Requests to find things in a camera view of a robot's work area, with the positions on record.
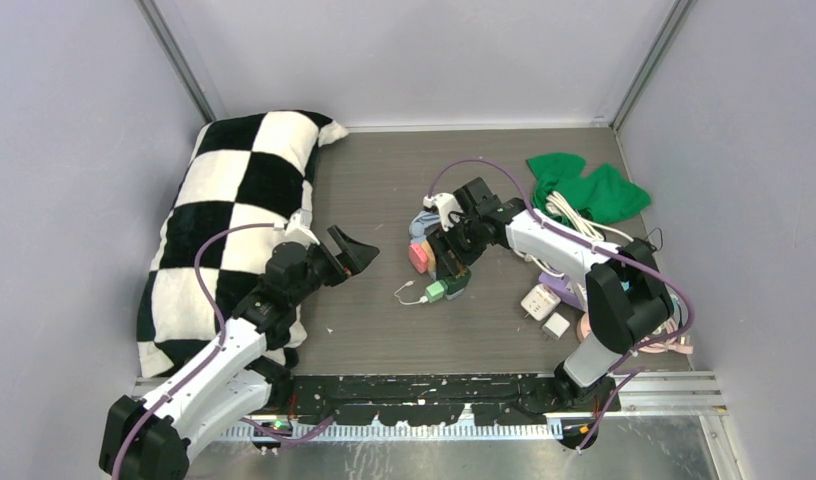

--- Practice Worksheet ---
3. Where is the black white checkered pillow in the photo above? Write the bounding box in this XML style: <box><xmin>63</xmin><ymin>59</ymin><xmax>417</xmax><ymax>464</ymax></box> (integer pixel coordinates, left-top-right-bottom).
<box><xmin>136</xmin><ymin>110</ymin><xmax>348</xmax><ymax>377</ymax></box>

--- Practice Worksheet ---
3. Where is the dark green cube adapter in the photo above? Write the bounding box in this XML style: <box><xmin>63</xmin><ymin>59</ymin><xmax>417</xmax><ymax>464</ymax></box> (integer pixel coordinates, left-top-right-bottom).
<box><xmin>443</xmin><ymin>273</ymin><xmax>471</xmax><ymax>299</ymax></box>

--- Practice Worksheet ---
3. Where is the purple power strip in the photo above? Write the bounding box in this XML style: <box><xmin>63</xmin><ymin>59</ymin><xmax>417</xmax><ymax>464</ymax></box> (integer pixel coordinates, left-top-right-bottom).
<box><xmin>538</xmin><ymin>272</ymin><xmax>588</xmax><ymax>312</ymax></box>

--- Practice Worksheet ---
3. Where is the green cloth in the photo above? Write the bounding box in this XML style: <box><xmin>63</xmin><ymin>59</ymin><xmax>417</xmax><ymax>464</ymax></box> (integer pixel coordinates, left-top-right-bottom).
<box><xmin>526</xmin><ymin>152</ymin><xmax>651</xmax><ymax>225</ymax></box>

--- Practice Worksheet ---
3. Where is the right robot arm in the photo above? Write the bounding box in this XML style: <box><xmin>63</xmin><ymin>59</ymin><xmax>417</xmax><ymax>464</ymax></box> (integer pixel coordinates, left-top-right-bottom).
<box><xmin>423</xmin><ymin>177</ymin><xmax>674</xmax><ymax>411</ymax></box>

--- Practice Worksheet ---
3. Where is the white charger plug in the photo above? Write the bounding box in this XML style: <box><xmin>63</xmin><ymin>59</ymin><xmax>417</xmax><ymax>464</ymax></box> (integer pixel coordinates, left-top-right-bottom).
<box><xmin>541</xmin><ymin>313</ymin><xmax>570</xmax><ymax>340</ymax></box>

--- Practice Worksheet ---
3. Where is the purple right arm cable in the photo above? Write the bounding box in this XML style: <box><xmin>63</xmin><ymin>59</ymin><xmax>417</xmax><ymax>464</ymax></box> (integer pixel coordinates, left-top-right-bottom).
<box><xmin>426</xmin><ymin>157</ymin><xmax>695</xmax><ymax>452</ymax></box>

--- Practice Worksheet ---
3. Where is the white tiger cube socket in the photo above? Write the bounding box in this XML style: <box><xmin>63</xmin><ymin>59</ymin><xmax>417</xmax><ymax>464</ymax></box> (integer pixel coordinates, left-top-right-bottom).
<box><xmin>520</xmin><ymin>284</ymin><xmax>561</xmax><ymax>321</ymax></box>

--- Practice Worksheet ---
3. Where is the light blue power strip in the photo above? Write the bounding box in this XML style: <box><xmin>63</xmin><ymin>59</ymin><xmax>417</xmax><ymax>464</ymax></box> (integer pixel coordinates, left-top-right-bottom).
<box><xmin>409</xmin><ymin>211</ymin><xmax>472</xmax><ymax>280</ymax></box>

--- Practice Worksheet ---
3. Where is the orange cube adapter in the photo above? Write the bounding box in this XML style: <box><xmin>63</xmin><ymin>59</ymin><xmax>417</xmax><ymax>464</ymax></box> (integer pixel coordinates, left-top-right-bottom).
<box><xmin>420</xmin><ymin>240</ymin><xmax>437</xmax><ymax>278</ymax></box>

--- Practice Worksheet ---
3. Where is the white cable bundle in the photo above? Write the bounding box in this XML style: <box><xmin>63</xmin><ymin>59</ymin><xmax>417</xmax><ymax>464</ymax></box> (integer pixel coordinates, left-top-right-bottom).
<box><xmin>510</xmin><ymin>248</ymin><xmax>568</xmax><ymax>280</ymax></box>

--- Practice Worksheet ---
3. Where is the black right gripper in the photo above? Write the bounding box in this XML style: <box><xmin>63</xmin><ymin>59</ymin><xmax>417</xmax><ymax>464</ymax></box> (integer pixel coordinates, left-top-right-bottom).
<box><xmin>427</xmin><ymin>212</ymin><xmax>488</xmax><ymax>278</ymax></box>

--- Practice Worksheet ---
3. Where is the pink small plug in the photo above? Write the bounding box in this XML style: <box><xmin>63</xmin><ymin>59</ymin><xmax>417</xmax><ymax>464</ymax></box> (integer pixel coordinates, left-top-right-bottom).
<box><xmin>408</xmin><ymin>243</ymin><xmax>429</xmax><ymax>274</ymax></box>

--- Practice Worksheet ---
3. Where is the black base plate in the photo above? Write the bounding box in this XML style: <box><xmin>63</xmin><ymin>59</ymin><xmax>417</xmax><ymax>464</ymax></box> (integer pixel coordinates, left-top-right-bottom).
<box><xmin>272</xmin><ymin>373</ymin><xmax>620</xmax><ymax>427</ymax></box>

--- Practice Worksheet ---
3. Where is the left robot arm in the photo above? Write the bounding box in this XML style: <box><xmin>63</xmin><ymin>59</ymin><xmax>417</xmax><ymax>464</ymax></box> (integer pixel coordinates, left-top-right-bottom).
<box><xmin>99</xmin><ymin>225</ymin><xmax>380</xmax><ymax>479</ymax></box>

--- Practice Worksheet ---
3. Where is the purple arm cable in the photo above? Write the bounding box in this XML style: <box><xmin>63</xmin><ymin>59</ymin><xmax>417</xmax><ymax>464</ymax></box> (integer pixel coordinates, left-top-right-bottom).
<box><xmin>426</xmin><ymin>157</ymin><xmax>695</xmax><ymax>452</ymax></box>
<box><xmin>109</xmin><ymin>221</ymin><xmax>290</xmax><ymax>480</ymax></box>

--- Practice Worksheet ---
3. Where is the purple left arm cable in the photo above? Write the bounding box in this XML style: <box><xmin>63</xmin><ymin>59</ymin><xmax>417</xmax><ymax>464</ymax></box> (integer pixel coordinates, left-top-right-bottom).
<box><xmin>109</xmin><ymin>221</ymin><xmax>290</xmax><ymax>480</ymax></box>

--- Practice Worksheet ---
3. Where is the white coiled power cable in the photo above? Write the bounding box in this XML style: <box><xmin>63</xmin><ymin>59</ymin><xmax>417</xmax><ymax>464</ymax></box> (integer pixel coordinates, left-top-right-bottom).
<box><xmin>543</xmin><ymin>190</ymin><xmax>638</xmax><ymax>245</ymax></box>

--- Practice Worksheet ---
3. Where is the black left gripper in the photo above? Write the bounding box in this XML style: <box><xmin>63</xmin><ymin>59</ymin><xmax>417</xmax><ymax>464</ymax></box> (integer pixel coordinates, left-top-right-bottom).
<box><xmin>290</xmin><ymin>226</ymin><xmax>377</xmax><ymax>306</ymax></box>

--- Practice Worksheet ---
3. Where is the light green small plug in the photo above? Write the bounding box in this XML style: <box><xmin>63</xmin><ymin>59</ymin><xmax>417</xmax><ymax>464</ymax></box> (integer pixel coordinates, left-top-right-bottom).
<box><xmin>424</xmin><ymin>280</ymin><xmax>448</xmax><ymax>303</ymax></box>

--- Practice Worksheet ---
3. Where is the pink round socket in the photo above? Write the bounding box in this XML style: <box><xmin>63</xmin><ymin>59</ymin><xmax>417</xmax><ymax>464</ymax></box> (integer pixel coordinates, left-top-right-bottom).
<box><xmin>576</xmin><ymin>313</ymin><xmax>592</xmax><ymax>343</ymax></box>

